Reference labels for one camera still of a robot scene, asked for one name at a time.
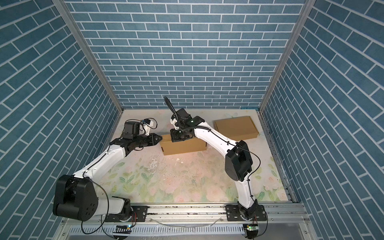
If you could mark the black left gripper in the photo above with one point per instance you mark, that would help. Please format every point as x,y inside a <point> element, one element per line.
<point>152,140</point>

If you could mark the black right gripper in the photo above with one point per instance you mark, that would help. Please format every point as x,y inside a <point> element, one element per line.
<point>174,137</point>

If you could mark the brown cardboard box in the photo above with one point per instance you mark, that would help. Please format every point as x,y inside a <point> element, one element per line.
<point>240,128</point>

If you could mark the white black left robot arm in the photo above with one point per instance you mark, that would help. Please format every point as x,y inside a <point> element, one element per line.
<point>75,195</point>

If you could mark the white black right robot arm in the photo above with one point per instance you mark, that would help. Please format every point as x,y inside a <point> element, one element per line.
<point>238,160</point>

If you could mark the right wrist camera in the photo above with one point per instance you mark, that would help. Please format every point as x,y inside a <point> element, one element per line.
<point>175,123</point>

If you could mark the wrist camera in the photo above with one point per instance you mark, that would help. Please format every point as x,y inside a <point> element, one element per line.
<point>175,123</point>
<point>148,125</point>

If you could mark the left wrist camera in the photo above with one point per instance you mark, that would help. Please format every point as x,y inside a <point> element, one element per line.
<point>148,125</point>

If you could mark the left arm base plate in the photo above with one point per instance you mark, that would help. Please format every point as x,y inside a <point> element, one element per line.
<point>136,214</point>

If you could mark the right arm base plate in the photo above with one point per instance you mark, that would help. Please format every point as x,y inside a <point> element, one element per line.
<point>239,213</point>

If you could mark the white slotted cable duct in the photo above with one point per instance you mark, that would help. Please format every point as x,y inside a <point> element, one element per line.
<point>159,230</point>

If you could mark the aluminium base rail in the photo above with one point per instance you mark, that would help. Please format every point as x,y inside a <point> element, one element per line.
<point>205,214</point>

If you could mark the aluminium corner post left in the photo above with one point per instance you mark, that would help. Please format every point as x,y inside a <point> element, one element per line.
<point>77,34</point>

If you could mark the aluminium corner post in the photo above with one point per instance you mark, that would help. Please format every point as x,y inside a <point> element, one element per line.
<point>303,16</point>
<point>77,34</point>

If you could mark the aluminium corner post right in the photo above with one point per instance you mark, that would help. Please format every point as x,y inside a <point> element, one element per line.
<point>303,16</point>

